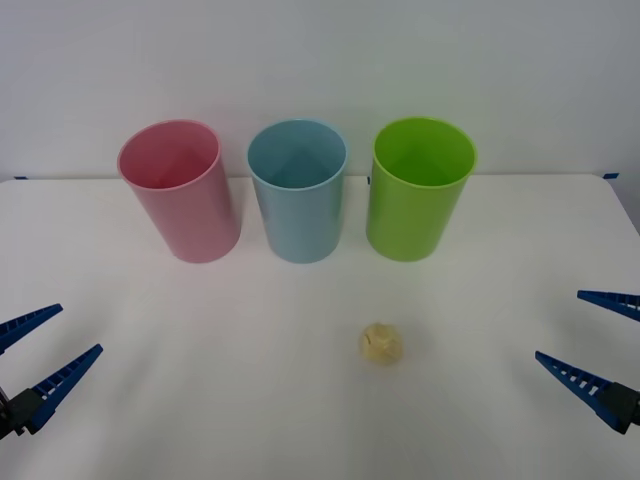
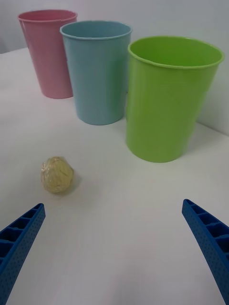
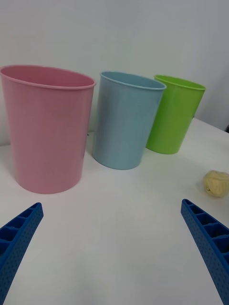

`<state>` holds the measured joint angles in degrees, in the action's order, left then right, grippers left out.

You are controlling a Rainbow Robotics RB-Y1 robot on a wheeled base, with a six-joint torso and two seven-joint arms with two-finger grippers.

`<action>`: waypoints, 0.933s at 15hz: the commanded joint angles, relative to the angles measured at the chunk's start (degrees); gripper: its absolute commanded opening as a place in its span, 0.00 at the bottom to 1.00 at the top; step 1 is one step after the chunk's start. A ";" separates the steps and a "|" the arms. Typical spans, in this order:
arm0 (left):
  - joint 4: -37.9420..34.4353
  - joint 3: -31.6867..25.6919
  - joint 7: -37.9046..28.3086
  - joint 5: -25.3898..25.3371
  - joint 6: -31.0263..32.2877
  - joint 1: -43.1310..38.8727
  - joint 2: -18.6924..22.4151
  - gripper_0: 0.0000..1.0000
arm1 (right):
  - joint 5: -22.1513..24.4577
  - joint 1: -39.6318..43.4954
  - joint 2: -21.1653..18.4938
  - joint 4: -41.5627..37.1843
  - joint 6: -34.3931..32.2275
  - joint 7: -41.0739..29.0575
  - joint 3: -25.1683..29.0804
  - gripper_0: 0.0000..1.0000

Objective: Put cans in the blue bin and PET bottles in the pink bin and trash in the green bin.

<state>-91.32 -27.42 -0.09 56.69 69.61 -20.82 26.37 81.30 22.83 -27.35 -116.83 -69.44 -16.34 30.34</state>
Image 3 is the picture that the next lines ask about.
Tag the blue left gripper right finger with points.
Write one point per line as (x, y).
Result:
(210, 247)

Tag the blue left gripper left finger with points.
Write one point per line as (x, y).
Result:
(16, 247)

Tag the green plastic waste bin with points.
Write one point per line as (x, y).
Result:
(174, 119)

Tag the yellow paper ball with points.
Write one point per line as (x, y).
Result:
(217, 183)

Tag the pink plastic waste bin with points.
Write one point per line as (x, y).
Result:
(47, 133)

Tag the pale blue plastic waste bin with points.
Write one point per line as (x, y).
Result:
(121, 128)

